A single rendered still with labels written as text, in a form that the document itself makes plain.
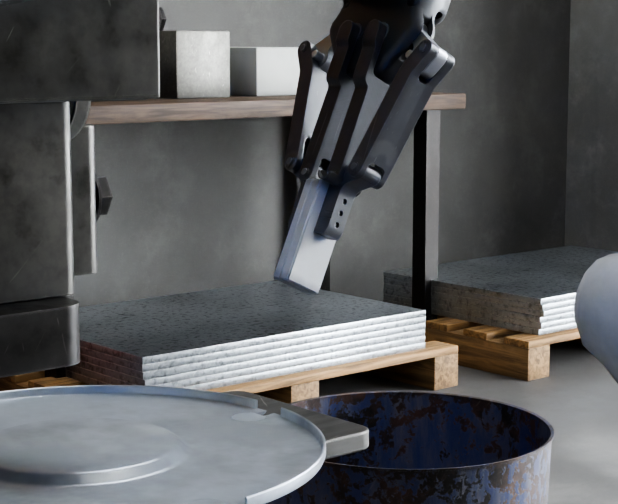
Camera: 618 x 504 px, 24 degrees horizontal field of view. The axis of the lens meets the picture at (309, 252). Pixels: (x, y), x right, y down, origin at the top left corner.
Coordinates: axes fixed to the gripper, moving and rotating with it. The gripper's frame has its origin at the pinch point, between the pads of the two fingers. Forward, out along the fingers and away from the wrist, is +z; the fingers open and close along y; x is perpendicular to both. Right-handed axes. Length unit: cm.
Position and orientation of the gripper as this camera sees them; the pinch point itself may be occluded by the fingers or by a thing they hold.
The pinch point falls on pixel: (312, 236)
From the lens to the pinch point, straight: 94.6
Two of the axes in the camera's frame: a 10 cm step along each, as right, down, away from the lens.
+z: -3.1, 9.4, -1.5
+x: -6.8, -3.4, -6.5
